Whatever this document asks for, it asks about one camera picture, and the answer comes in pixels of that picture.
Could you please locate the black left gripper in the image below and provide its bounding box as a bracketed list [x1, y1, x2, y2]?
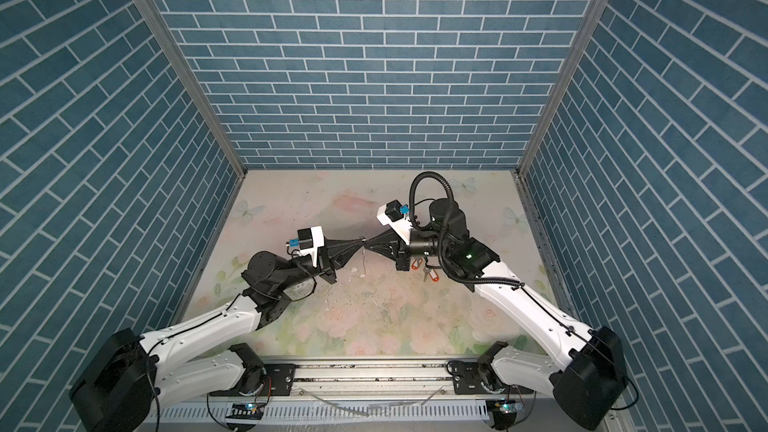
[274, 238, 361, 295]

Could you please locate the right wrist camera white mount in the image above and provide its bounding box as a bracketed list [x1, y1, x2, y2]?
[376, 200, 415, 246]

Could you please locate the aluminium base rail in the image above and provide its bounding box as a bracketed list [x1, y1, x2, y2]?
[263, 356, 541, 400]

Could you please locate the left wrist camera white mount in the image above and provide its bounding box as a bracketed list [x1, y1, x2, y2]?
[287, 226, 325, 267]

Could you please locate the aluminium corner post right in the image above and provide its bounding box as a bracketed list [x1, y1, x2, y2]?
[517, 0, 609, 177]

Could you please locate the aluminium corner post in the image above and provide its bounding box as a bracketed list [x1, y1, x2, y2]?
[517, 0, 609, 177]
[132, 0, 247, 180]

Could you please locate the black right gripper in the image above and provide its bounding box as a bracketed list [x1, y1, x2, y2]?
[365, 227, 452, 272]

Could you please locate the black corrugated cable hose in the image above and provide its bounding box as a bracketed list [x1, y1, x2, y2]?
[408, 170, 523, 289]

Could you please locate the white slotted cable duct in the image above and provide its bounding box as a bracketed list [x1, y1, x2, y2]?
[145, 399, 490, 426]

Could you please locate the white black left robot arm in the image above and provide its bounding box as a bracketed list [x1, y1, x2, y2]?
[69, 239, 364, 431]

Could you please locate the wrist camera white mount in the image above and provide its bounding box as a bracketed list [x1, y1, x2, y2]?
[287, 226, 325, 267]
[376, 200, 415, 246]

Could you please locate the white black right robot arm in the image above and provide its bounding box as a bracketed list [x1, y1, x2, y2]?
[365, 198, 630, 431]

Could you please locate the aluminium corner post left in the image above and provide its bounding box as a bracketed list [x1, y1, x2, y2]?
[132, 0, 247, 180]

